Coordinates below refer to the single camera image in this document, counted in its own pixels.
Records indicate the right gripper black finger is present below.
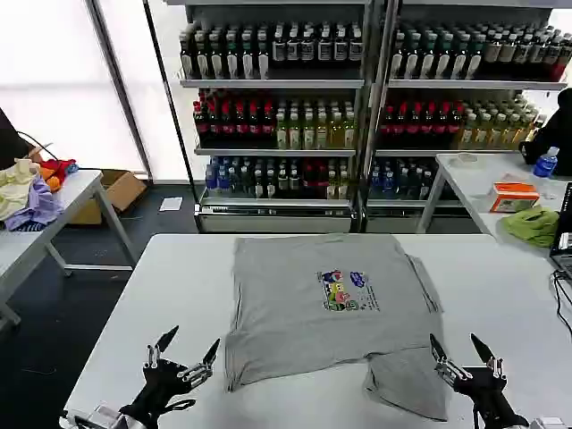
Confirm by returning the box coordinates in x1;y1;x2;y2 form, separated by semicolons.
428;332;473;388
468;332;509;383

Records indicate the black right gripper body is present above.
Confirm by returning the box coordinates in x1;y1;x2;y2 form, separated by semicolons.
451;366;532;429

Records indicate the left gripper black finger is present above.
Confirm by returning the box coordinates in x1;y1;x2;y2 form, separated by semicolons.
177;337;223;388
145;324;181;370

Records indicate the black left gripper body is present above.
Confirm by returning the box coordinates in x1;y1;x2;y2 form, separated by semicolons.
118;357;197;429

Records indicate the grey t-shirt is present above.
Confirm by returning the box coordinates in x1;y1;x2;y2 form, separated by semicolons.
223;234;450;423

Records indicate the black laptop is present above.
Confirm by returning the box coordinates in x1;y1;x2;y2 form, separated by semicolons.
549;181;572;281

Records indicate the green cloth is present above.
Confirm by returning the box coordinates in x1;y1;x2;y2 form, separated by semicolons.
499;205;561;248

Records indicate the orange tissue box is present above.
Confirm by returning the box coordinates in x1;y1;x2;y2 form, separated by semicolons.
487;180;542;214

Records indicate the brown cardboard box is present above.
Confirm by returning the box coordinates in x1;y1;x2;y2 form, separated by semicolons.
66;169;148;225

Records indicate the white desk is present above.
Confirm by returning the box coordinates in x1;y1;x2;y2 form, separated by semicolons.
415;152;572;261

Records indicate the white side table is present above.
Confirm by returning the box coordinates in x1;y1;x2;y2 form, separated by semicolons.
0;168;138;332

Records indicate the purple cloth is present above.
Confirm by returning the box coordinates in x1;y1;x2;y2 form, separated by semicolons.
3;172;66;232

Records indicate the blue label water bottle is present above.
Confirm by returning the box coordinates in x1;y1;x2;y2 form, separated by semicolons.
532;146;561;198

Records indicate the red cloth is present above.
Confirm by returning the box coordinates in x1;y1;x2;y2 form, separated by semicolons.
38;157;77;180

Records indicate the cream cloth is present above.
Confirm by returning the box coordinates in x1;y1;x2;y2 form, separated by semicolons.
0;156;42;222

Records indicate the person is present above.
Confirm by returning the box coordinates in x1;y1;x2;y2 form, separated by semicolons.
517;87;572;178

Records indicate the grey shelf with bottles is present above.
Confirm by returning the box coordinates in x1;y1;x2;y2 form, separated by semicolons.
163;0;377;234
365;0;569;234

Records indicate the black bulky object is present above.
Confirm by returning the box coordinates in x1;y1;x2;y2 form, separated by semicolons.
0;106;38;172

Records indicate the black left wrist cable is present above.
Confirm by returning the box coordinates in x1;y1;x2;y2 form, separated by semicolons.
154;398;197;415

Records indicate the black laptop cable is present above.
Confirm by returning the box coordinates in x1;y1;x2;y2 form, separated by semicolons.
551;269;572;337

